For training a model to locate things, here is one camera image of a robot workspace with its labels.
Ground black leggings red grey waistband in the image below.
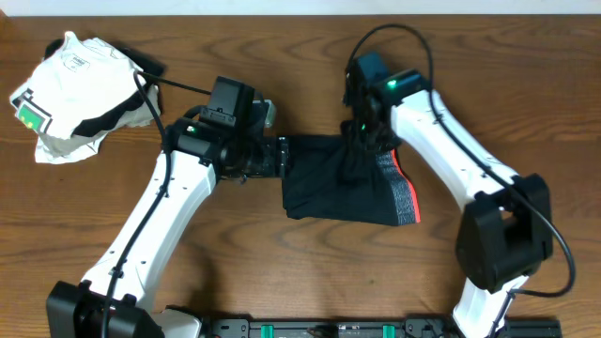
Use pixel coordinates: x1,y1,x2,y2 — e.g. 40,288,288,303
282,120,421,226

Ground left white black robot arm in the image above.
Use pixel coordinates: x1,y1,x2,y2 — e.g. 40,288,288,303
46,117,289,338

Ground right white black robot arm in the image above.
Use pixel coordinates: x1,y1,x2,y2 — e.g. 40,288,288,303
345,69,553,337

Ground black folded garment in stack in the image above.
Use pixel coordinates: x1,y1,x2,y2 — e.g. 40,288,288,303
34,32,164,140

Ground grey folded garment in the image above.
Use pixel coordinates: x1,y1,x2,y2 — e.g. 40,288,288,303
37,84,162,159

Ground white printed folded t-shirt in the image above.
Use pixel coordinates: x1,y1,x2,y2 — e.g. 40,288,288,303
9,31,141,140

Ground white bottom folded garment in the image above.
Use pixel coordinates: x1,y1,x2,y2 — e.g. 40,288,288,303
35,135,104,164

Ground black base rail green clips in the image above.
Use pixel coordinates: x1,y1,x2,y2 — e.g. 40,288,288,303
201,317,562,338

